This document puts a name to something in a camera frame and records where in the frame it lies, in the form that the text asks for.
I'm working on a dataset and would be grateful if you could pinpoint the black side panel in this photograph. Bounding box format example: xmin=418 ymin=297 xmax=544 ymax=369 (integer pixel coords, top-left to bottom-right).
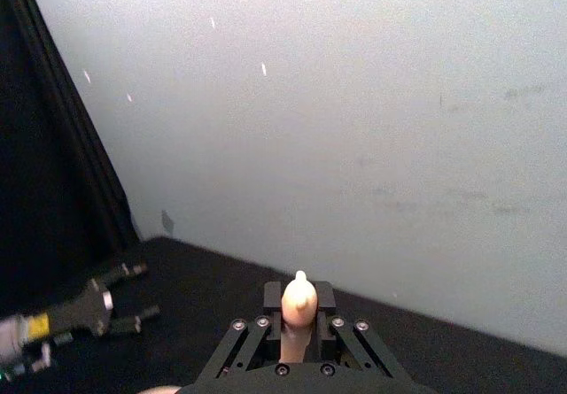
xmin=0 ymin=0 xmax=144 ymax=320

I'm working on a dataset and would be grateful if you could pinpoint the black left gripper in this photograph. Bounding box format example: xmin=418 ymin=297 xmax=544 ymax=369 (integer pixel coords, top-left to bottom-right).
xmin=24 ymin=262 xmax=161 ymax=346

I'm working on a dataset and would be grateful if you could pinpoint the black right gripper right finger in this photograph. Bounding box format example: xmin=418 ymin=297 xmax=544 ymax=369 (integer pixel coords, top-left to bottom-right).
xmin=314 ymin=281 xmax=409 ymax=382

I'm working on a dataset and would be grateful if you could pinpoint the small white three-armed plastic piece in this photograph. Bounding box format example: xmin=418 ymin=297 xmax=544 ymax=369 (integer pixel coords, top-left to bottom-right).
xmin=278 ymin=269 xmax=320 ymax=365

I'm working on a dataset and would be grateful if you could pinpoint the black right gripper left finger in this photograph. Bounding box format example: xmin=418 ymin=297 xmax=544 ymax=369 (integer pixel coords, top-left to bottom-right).
xmin=198 ymin=281 xmax=284 ymax=381

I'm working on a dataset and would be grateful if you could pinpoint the plain pale wall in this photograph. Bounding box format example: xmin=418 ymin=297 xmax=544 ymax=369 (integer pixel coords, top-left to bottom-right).
xmin=20 ymin=0 xmax=567 ymax=359

